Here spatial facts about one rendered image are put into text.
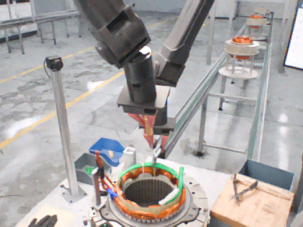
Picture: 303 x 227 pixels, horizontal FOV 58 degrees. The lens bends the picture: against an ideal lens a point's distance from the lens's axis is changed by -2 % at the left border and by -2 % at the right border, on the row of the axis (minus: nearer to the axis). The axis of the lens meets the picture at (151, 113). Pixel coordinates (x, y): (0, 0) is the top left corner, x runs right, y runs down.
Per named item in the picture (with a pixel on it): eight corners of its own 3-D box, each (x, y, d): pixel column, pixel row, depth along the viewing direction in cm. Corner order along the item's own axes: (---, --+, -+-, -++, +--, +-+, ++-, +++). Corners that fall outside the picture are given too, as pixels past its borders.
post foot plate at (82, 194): (88, 195, 123) (88, 194, 123) (70, 205, 117) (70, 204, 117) (78, 185, 129) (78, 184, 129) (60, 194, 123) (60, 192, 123)
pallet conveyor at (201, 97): (251, 35, 927) (254, 10, 893) (270, 36, 906) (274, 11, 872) (145, 244, 191) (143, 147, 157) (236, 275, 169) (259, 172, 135)
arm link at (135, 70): (131, 62, 48) (157, 48, 50) (109, 46, 52) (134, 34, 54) (137, 91, 53) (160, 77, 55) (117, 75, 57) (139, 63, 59)
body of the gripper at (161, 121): (143, 120, 86) (141, 98, 83) (176, 123, 84) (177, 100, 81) (137, 131, 80) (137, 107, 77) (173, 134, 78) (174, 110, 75)
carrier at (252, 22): (236, 36, 467) (238, 17, 454) (254, 34, 481) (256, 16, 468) (252, 40, 435) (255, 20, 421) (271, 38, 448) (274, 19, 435)
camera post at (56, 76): (79, 194, 123) (60, 69, 98) (73, 198, 121) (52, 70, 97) (76, 191, 125) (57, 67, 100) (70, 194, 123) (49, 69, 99)
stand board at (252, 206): (232, 178, 93) (233, 172, 92) (292, 199, 83) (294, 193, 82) (208, 216, 78) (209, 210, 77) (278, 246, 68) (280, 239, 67)
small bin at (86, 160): (113, 171, 138) (112, 158, 135) (98, 188, 127) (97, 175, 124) (86, 164, 144) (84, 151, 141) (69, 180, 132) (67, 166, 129)
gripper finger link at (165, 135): (149, 143, 89) (148, 117, 85) (171, 145, 88) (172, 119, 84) (144, 155, 83) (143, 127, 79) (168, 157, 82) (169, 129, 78)
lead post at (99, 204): (94, 209, 73) (89, 173, 68) (100, 204, 75) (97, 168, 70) (98, 212, 72) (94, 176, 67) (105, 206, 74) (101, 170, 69)
